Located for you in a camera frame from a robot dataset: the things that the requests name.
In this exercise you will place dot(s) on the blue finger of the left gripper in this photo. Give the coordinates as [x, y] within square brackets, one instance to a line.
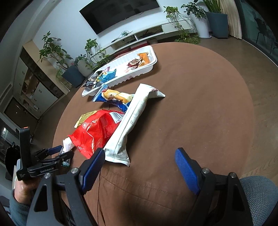
[51, 164]
[47, 152]

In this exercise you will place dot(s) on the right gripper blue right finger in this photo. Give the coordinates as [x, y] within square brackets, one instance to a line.
[220, 199]

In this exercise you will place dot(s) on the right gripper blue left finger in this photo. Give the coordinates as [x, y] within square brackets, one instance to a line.
[59, 200]

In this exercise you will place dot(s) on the red white small snack packet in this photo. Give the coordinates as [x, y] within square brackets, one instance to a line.
[68, 145]

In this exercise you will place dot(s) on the gold snack packet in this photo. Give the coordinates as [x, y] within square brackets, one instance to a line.
[83, 117]

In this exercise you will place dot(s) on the red snack bag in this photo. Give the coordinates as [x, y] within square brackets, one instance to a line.
[95, 131]

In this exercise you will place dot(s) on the long white snack bag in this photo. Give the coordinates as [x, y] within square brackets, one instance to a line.
[115, 148]

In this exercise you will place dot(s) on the black white snack bag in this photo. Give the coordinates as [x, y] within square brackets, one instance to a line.
[93, 80]

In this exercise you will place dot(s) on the blue cake snack packet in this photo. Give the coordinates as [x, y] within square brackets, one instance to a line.
[120, 99]

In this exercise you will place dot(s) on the teal cartoon snack packet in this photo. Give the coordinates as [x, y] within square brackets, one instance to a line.
[106, 76]

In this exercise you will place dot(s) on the red star candy packet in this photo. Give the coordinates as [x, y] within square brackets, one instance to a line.
[134, 63]

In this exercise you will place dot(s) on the orange snack bar packet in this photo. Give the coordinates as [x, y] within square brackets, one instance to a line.
[144, 58]

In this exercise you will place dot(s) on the person's left hand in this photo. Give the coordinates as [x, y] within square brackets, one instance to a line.
[23, 191]

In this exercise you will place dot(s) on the grey chair seat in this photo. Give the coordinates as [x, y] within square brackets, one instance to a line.
[261, 194]

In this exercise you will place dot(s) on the wooden white cabinet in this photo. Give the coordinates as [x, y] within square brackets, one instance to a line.
[36, 88]

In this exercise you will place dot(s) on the plant in white ribbed pot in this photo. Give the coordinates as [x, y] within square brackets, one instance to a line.
[83, 66]

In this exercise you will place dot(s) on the trailing pothos plant left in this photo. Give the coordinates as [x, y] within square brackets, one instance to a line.
[95, 55]

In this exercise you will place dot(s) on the trailing pothos plant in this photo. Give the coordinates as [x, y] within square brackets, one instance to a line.
[186, 27]
[95, 55]

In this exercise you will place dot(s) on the left plant in blue pot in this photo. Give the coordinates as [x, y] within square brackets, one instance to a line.
[65, 68]

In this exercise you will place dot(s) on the white plastic tray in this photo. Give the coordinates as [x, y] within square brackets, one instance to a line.
[122, 72]

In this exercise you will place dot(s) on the trailing pothos plant right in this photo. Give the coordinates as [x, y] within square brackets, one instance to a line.
[186, 27]

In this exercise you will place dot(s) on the white tv console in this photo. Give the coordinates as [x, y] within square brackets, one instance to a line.
[144, 34]

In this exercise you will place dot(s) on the tall plant in blue pot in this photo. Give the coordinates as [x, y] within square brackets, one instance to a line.
[217, 20]

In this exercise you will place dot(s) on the plant in tall white pot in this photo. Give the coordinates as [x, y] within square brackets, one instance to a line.
[198, 16]

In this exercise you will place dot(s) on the beige curtain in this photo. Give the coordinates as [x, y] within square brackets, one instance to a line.
[234, 25]

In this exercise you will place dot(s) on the wall mounted television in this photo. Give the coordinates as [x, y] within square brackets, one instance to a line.
[101, 15]

